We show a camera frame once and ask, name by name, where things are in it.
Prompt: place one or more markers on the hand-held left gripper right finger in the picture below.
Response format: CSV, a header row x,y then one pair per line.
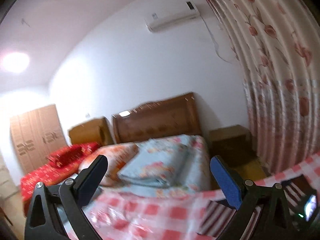
x,y
225,182

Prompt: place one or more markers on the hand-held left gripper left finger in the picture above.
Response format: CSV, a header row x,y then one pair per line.
x,y
92,175

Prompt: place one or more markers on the navy and red striped garment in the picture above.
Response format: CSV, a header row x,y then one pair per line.
x,y
215,215

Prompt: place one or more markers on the floral bed sheet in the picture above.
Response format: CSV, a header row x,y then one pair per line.
x,y
197,170

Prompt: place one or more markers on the red blanket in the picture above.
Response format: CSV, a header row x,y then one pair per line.
x,y
50,172

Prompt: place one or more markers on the small wooden headboard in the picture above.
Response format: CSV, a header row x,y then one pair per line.
x,y
87,132

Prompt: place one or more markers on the wooden nightstand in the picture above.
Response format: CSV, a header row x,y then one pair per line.
x,y
230,140

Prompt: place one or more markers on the folded light blue floral quilt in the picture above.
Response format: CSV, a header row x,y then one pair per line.
x,y
155,162

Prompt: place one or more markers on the pink checked sheet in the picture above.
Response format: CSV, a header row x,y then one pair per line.
x,y
150,215

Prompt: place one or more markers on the light wooden wardrobe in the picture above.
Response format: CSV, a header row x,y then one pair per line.
x,y
35,135

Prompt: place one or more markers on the large wooden headboard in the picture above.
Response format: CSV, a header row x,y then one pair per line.
x,y
160,122

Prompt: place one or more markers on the floral curtain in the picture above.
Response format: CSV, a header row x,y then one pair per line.
x,y
275,80

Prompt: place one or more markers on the air conditioner pipe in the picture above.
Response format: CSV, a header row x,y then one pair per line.
x,y
215,47

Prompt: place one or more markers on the ceiling lamp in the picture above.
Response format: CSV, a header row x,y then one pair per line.
x,y
15,62

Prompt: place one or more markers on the white air conditioner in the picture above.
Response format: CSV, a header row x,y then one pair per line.
x,y
172,17

